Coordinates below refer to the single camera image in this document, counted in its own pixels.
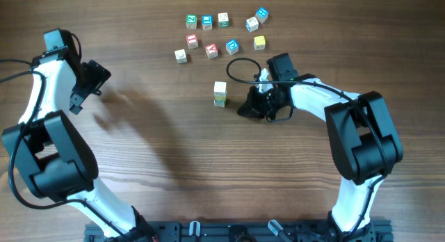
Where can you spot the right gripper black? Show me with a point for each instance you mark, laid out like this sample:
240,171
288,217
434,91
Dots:
251,108

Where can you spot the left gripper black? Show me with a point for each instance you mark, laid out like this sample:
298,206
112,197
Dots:
100,76

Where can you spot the yellow top block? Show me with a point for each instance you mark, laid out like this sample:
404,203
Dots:
259,42

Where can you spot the yellow sided picture block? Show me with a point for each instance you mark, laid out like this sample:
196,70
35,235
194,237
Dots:
220,98

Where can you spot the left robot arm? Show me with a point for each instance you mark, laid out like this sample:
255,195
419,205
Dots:
51,165

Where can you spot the blue D block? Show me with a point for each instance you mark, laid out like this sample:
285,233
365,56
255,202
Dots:
232,47

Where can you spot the red A block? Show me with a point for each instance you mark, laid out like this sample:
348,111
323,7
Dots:
211,51

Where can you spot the white block blue side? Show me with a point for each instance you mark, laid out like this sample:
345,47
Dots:
252,24

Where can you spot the blue block far right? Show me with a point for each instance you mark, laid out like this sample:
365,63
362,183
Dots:
261,15

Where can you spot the plain block red side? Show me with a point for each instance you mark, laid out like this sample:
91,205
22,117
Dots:
181,56

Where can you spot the plain block green side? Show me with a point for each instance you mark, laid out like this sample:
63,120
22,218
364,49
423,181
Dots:
223,20

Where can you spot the red top block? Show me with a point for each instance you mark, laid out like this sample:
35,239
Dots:
192,41

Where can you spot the blue top block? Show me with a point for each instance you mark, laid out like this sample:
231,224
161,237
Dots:
207,22

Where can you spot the green N block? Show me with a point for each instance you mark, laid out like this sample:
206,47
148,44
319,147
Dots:
191,21

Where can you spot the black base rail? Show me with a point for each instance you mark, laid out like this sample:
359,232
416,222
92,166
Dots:
304,230

